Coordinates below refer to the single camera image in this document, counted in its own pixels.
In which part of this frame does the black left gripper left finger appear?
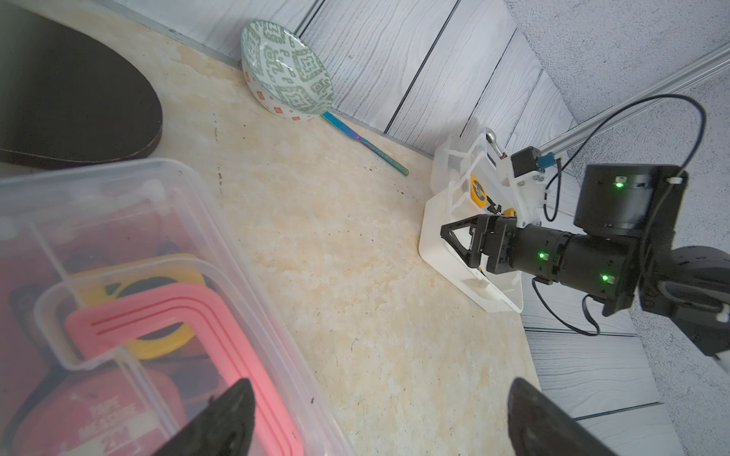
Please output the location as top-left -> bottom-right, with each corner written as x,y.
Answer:
154,378 -> 256,456

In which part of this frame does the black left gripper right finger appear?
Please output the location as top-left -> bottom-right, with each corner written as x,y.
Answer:
508,377 -> 615,456

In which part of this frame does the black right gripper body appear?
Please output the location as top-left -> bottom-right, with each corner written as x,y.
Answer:
484,216 -> 639,317

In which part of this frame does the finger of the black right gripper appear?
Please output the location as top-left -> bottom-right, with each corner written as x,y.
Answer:
440,215 -> 485,268

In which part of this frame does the white toolbox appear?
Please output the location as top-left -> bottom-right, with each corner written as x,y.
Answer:
418,127 -> 547,314

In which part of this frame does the pink toolbox with clear lid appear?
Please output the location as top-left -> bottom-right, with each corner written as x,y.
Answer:
1,159 -> 354,455

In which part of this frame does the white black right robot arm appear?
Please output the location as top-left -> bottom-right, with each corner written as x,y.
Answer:
440,165 -> 729,369

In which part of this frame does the yellow tape measure left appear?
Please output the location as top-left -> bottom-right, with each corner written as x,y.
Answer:
470,174 -> 489,209

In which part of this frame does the black silver ratchet tool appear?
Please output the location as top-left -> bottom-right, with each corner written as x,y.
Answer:
484,127 -> 508,160

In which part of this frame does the teal pen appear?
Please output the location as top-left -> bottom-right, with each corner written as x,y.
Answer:
321,111 -> 410,176

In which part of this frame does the yellow tape measure pink box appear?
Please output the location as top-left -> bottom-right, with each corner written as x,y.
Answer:
64,254 -> 213,360

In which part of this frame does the brown metal jewelry stand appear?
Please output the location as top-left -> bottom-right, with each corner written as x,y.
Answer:
1,1 -> 163,169

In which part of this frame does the right aluminium frame post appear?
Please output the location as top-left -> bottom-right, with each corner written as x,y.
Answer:
540,44 -> 729,155

